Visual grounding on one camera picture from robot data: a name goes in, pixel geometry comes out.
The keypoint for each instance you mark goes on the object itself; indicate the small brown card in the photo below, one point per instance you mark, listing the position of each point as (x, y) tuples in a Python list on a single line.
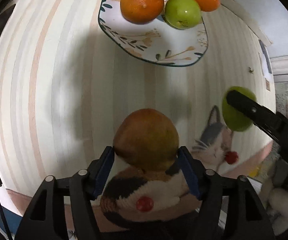
[(268, 84)]

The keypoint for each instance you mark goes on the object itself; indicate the oval floral plate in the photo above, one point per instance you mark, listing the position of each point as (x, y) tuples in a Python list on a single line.
[(144, 43)]

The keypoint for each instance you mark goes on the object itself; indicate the person's right forearm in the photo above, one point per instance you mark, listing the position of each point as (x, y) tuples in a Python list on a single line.
[(281, 202)]

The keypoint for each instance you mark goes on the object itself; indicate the red apple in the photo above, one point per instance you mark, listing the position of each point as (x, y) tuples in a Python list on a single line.
[(146, 137)]

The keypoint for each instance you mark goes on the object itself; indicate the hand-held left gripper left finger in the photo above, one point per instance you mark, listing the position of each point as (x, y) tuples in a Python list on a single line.
[(104, 173)]

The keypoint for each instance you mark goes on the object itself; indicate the yellow object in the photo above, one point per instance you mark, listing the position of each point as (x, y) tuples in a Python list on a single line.
[(255, 171)]

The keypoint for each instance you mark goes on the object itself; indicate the green apple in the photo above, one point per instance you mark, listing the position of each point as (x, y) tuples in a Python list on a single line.
[(234, 120), (182, 11)]

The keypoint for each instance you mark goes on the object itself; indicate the striped tablecloth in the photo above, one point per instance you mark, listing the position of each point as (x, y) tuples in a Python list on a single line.
[(59, 92)]

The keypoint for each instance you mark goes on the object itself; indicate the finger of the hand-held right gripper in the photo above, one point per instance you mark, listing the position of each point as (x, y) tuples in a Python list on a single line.
[(249, 107)]

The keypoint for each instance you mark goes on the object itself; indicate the white paper sheet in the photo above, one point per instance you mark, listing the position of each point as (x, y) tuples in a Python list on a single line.
[(262, 67)]

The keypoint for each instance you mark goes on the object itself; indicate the glass sliding door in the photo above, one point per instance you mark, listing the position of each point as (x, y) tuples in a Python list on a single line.
[(287, 97)]

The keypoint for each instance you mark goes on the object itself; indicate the cat shaped mat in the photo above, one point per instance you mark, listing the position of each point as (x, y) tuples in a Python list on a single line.
[(146, 187)]

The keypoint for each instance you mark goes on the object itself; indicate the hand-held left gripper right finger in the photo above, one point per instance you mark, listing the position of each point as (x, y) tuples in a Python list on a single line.
[(190, 173)]

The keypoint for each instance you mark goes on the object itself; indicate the large orange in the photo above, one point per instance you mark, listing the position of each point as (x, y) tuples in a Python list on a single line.
[(141, 5)]

